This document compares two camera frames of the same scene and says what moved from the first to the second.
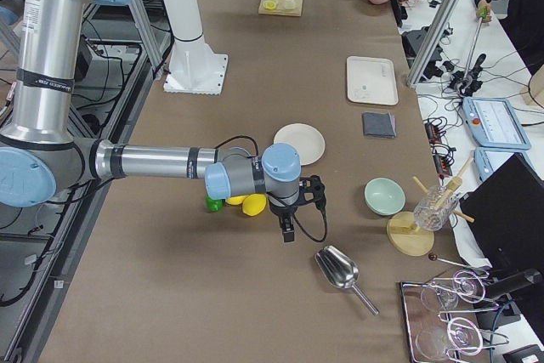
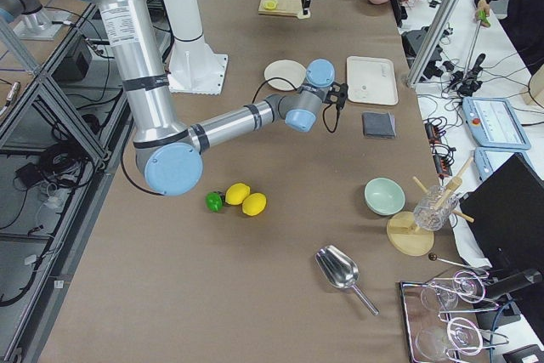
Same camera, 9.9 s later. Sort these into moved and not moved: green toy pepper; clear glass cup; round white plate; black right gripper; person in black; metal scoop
Moved: black right gripper; round white plate
Not moved: person in black; metal scoop; green toy pepper; clear glass cup
